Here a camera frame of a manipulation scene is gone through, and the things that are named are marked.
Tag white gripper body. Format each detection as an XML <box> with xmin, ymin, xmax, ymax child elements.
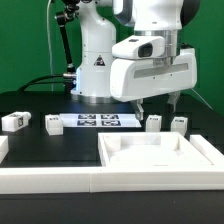
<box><xmin>110</xmin><ymin>49</ymin><xmax>197</xmax><ymax>102</ymax></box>

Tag white hanging cable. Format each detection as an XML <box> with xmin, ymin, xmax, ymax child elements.
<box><xmin>46</xmin><ymin>0</ymin><xmax>56</xmax><ymax>93</ymax></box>

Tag white square table top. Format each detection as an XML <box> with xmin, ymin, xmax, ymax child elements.
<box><xmin>98</xmin><ymin>132</ymin><xmax>212</xmax><ymax>168</ymax></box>

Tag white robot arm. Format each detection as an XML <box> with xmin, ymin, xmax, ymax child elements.
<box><xmin>72</xmin><ymin>0</ymin><xmax>200</xmax><ymax>120</ymax></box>

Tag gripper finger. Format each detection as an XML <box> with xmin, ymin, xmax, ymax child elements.
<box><xmin>131</xmin><ymin>99</ymin><xmax>144</xmax><ymax>121</ymax></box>
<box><xmin>167</xmin><ymin>91</ymin><xmax>180</xmax><ymax>113</ymax></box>

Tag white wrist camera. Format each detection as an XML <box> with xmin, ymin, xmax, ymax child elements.
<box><xmin>112</xmin><ymin>35</ymin><xmax>165</xmax><ymax>60</ymax></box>

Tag black cables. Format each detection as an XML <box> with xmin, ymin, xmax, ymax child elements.
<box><xmin>18</xmin><ymin>73</ymin><xmax>78</xmax><ymax>93</ymax></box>

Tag sheet with fiducial markers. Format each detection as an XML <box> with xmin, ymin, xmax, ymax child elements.
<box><xmin>60</xmin><ymin>113</ymin><xmax>141</xmax><ymax>128</ymax></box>

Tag white U-shaped obstacle fence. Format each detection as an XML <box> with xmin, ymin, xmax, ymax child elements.
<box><xmin>0</xmin><ymin>135</ymin><xmax>224</xmax><ymax>194</ymax></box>

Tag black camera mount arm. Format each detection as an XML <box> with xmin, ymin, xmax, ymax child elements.
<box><xmin>54</xmin><ymin>0</ymin><xmax>81</xmax><ymax>79</ymax></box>

